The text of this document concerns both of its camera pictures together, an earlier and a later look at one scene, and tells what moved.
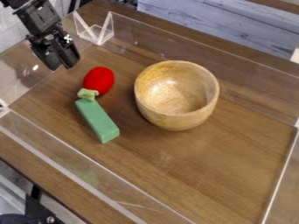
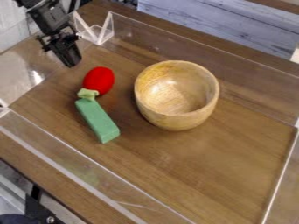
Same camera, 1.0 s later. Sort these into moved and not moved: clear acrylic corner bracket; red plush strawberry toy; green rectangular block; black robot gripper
Moved: black robot gripper
Not moved: clear acrylic corner bracket; green rectangular block; red plush strawberry toy
